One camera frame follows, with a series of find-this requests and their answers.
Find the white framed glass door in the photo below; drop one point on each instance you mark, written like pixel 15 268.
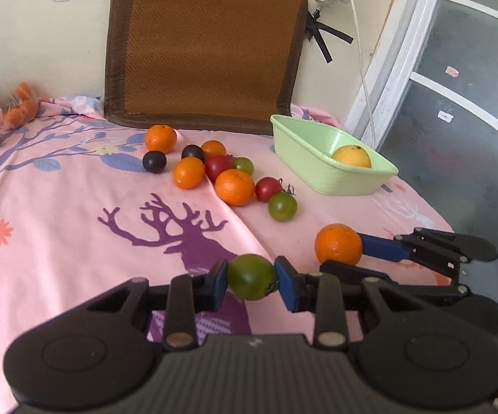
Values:
pixel 434 114

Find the dark purple plum right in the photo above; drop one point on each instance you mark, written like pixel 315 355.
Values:
pixel 194 151

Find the dark purple plum left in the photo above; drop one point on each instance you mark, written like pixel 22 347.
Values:
pixel 154 161

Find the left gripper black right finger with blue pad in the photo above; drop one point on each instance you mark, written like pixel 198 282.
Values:
pixel 325 293

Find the light green plastic basket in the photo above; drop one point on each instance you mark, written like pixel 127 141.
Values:
pixel 306 147

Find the small orange tomato back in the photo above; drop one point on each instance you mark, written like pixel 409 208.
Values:
pixel 213 148

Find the orange plush toy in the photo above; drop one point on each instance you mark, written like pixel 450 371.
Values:
pixel 24 108

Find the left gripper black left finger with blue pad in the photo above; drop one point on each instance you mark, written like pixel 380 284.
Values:
pixel 182 299

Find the orange tomato front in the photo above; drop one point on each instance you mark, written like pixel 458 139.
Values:
pixel 188 173

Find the green tomato with stem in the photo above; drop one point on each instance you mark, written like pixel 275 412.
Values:
pixel 283 205

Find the pink deer print cloth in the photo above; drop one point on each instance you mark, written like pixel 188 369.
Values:
pixel 79 215

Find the yellow grapefruit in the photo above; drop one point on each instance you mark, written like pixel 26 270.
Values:
pixel 352 155

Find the red tomato middle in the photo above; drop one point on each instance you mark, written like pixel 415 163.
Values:
pixel 217 165

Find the dark purple plum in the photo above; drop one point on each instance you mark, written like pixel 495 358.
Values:
pixel 154 161
pixel 194 151

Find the brown woven seat cushion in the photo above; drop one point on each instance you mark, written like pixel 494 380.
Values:
pixel 220 65

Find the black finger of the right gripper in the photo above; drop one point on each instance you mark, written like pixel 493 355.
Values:
pixel 387 280

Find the mandarin orange centre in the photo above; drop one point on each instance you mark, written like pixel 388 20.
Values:
pixel 234 187

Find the mandarin orange back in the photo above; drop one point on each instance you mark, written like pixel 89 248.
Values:
pixel 161 137

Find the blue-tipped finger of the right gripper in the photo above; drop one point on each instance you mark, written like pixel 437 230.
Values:
pixel 440 251

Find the small green tomato back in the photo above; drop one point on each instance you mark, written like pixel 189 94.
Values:
pixel 243 164

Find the mandarin orange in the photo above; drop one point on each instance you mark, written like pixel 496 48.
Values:
pixel 234 187
pixel 161 137

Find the red cherry tomato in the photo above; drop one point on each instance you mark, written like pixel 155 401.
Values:
pixel 267 187

